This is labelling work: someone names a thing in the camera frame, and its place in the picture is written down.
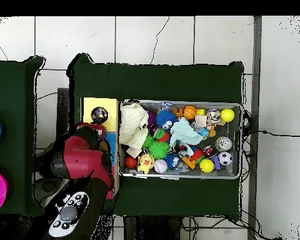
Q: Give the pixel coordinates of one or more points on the black white soccer ball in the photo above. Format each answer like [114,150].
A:
[225,158]

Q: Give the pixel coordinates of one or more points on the red orange ball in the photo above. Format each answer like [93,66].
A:
[130,162]

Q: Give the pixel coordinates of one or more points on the dark green table cloth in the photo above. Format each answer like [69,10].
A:
[165,82]

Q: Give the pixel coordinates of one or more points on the light blue muslin cloth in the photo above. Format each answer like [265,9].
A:
[185,132]

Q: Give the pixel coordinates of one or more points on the blue spiky puffer ball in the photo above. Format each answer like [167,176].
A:
[165,117]

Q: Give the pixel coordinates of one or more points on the orange toy basketball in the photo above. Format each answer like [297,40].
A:
[190,112]

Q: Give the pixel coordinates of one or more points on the dark green covered side table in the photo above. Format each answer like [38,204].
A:
[15,87]

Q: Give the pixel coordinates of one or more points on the wooden box with three holes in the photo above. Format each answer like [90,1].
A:
[110,105]

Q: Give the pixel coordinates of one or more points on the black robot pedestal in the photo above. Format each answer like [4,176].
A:
[152,230]

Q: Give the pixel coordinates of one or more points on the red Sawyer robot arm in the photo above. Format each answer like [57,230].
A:
[77,160]

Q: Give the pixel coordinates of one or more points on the cream muslin cloth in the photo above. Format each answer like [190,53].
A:
[132,122]

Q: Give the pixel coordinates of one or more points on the silver mesh bin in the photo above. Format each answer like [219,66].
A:
[165,175]

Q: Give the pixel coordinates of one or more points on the yellow plush chick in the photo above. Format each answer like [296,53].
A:
[145,163]

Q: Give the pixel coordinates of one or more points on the polka dot cloth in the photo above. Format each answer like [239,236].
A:
[99,114]

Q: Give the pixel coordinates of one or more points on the yellow ball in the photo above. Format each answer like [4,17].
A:
[227,115]
[206,165]

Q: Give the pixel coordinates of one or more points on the white toy baseball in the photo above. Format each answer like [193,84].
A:
[160,166]

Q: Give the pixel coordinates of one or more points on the green spiky puffer ball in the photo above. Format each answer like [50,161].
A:
[159,149]

